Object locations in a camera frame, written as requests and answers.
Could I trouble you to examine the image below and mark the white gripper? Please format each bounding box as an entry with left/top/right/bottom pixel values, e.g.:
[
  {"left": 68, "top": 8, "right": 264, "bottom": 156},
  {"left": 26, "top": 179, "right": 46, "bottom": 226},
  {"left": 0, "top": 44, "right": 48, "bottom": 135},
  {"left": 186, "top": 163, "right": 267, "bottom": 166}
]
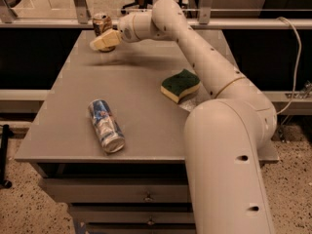
[{"left": 90, "top": 14, "right": 137, "bottom": 51}]

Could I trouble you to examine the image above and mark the orange soda can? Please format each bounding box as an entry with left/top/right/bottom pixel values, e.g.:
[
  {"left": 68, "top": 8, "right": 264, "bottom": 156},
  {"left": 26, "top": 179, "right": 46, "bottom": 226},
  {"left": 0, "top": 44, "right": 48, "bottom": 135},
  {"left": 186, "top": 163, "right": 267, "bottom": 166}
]
[{"left": 92, "top": 13, "right": 116, "bottom": 54}]

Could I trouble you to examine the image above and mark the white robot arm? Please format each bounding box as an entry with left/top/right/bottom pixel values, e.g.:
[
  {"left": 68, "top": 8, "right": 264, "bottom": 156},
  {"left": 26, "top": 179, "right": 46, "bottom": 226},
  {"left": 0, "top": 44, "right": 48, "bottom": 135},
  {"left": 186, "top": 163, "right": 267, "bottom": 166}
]
[{"left": 91, "top": 0, "right": 277, "bottom": 234}]

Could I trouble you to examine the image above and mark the blue and silver can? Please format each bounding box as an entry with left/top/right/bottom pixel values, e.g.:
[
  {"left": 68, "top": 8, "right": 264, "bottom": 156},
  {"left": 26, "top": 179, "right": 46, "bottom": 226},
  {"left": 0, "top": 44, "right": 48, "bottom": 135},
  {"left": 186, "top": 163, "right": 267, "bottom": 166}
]
[{"left": 88, "top": 99, "right": 125, "bottom": 154}]

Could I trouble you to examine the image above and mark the green and yellow sponge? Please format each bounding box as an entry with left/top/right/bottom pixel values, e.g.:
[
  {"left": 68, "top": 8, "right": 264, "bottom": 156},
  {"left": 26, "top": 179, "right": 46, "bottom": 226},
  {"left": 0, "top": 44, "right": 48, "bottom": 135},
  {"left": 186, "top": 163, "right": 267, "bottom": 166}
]
[{"left": 161, "top": 69, "right": 200, "bottom": 103}]

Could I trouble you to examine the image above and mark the black stand on floor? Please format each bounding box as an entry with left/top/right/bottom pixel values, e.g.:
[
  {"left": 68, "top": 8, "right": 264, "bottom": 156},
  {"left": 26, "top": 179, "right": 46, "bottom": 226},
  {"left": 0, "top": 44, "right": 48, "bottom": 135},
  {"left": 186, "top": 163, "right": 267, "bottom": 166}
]
[{"left": 0, "top": 124, "right": 13, "bottom": 189}]

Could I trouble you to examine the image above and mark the grey drawer cabinet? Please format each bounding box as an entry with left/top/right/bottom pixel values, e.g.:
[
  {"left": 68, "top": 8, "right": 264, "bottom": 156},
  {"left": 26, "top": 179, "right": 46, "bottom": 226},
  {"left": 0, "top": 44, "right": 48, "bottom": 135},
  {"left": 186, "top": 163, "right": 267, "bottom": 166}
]
[{"left": 17, "top": 32, "right": 276, "bottom": 234}]

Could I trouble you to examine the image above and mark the top drawer with knob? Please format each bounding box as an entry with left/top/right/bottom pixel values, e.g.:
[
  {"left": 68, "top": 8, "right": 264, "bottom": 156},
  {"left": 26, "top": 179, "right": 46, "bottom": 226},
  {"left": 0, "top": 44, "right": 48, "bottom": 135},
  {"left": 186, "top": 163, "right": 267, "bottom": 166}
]
[{"left": 39, "top": 178, "right": 190, "bottom": 204}]

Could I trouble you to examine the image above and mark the drawer with knob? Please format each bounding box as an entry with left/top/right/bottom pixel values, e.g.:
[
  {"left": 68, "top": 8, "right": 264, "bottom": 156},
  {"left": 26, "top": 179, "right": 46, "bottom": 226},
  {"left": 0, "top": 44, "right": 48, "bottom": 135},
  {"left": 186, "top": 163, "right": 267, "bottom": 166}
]
[
  {"left": 39, "top": 178, "right": 190, "bottom": 204},
  {"left": 69, "top": 204, "right": 195, "bottom": 225}
]

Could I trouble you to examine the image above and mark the middle drawer with knob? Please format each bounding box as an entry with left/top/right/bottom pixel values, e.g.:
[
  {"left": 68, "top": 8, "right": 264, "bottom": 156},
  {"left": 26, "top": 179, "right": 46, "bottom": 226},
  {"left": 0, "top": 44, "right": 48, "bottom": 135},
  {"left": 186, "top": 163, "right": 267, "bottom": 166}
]
[{"left": 69, "top": 204, "right": 195, "bottom": 225}]

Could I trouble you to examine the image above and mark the metal window rail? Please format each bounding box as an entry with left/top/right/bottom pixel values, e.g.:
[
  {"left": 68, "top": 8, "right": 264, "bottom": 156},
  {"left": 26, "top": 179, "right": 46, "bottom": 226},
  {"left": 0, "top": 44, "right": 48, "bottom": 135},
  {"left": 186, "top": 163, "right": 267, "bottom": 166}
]
[{"left": 1, "top": 0, "right": 312, "bottom": 27}]

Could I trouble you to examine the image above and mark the white cable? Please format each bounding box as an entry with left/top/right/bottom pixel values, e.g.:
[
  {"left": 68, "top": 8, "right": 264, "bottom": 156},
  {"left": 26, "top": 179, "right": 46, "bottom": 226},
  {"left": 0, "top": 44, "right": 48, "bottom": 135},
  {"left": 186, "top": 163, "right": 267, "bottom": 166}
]
[{"left": 275, "top": 16, "right": 303, "bottom": 116}]

